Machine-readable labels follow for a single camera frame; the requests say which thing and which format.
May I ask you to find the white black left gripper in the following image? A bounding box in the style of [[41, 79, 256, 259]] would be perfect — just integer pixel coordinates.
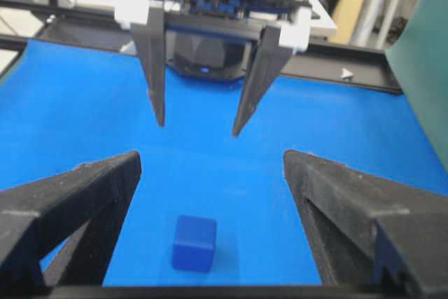
[[75, 0, 337, 137]]

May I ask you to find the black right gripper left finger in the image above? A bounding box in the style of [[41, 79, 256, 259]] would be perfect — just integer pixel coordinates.
[[1, 151, 141, 298]]

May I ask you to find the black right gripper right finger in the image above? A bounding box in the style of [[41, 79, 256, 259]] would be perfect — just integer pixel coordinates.
[[283, 150, 447, 298]]

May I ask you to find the blue block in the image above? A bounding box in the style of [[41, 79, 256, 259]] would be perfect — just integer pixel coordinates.
[[171, 215, 218, 273]]

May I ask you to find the green backdrop sheet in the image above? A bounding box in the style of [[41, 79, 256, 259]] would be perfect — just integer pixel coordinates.
[[386, 0, 447, 168]]

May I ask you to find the black table edge frame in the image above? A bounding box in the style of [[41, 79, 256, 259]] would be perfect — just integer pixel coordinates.
[[1, 0, 403, 95]]

